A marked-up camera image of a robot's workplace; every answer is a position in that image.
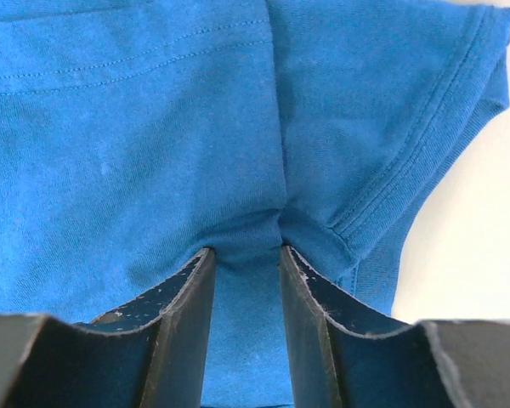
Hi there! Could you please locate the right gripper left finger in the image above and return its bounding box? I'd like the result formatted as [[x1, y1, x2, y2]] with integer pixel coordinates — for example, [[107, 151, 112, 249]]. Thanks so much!
[[0, 248, 216, 407]]

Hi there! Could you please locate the blue t shirt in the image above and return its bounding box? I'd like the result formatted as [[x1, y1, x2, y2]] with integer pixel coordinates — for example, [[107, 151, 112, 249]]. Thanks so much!
[[0, 1, 510, 407]]

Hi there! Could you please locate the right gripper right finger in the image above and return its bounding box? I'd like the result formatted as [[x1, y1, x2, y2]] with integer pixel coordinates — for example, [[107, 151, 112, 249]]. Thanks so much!
[[280, 246, 510, 407]]

